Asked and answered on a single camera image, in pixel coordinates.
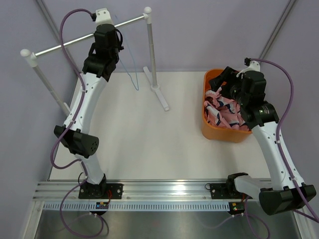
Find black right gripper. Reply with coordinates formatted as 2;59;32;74
209;67;248;107

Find pink patterned shorts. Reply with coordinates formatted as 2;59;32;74
203;88;250;131

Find light blue wire hanger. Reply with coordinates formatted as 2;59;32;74
114;14;140;91

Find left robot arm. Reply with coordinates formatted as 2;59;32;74
54;23;123;199

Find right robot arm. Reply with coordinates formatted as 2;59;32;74
209;67;317;215

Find orange plastic basket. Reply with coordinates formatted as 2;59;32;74
201;69;252;143

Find white and silver clothes rack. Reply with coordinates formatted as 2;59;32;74
20;6;169;115

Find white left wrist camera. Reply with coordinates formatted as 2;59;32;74
91;8;114;26

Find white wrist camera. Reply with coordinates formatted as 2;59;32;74
91;8;114;26
236;58;261;78

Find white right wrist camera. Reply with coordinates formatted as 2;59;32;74
236;58;261;78

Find black right mount plate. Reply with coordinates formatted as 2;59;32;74
204;183;236;199

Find black mount plate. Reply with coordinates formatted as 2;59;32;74
78;183;123;199
204;183;236;199

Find black left mount plate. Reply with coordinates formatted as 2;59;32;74
78;183;123;199

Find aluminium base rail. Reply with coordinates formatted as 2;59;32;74
32;180;218;202

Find white slotted cable duct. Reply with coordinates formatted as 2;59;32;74
43;201;230;212

